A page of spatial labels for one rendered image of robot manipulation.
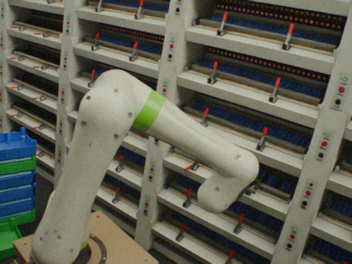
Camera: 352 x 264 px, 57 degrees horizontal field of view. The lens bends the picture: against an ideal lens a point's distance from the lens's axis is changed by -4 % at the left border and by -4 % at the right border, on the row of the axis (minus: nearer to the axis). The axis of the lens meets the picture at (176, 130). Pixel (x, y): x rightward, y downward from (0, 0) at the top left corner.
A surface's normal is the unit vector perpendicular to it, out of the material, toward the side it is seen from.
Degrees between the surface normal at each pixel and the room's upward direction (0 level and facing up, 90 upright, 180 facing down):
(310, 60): 111
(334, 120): 90
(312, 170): 90
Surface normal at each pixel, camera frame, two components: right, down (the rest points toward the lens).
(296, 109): -0.05, -0.80
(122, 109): 0.68, -0.14
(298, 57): -0.59, 0.50
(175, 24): -0.57, 0.18
